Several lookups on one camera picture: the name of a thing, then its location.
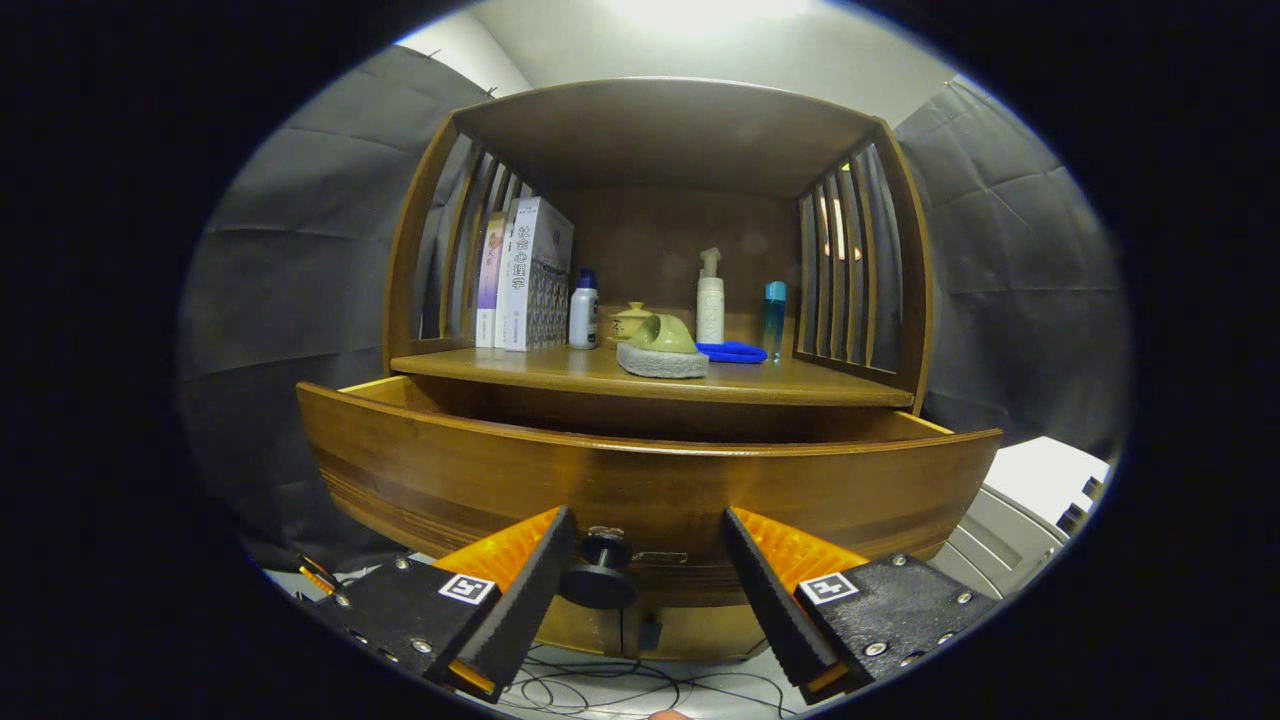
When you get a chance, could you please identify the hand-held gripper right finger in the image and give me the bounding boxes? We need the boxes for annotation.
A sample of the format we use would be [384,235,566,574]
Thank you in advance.
[722,505,1001,704]

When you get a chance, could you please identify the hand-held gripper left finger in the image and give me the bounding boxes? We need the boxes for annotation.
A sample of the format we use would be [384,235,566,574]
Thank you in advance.
[318,505,579,704]

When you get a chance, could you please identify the black drawer knob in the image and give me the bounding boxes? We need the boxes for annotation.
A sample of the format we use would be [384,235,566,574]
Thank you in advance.
[558,530,639,611]

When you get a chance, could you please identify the wooden drawer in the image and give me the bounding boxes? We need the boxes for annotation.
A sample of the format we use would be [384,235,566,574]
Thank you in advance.
[296,375,1004,609]

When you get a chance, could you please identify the wooden cabinet door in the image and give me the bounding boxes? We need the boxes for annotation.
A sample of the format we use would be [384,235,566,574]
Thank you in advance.
[535,598,626,659]
[625,603,771,663]

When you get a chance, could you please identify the wooden countertop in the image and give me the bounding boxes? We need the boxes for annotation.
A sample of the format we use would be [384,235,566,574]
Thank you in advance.
[390,340,916,409]

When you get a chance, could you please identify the wooden cabinet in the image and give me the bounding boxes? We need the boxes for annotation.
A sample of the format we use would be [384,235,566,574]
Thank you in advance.
[383,77,936,663]

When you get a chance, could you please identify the orange black tool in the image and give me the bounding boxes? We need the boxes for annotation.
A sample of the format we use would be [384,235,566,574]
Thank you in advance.
[297,555,341,598]

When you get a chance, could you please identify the clear blue bottle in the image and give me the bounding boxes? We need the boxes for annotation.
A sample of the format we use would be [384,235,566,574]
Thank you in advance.
[762,281,788,362]

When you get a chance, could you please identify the white bottle blue cap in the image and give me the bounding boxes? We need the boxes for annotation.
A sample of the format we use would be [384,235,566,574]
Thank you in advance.
[568,267,600,350]

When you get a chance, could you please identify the yellow lidded teacup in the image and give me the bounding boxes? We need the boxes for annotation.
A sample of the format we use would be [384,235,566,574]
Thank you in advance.
[605,301,656,346]

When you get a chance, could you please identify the white grey appliance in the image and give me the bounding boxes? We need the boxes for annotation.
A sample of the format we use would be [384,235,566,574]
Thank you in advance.
[935,436,1111,601]

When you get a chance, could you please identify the white pump bottle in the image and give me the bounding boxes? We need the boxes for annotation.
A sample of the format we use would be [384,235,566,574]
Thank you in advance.
[696,247,726,345]

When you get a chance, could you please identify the thin purple book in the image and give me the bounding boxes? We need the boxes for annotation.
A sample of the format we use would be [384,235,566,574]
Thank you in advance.
[475,212,508,349]

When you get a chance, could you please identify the thick white book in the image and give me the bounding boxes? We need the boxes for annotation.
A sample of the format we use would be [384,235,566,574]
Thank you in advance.
[495,196,575,352]

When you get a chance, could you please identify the black floor cables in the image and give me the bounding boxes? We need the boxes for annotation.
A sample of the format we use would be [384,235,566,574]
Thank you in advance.
[500,645,801,720]

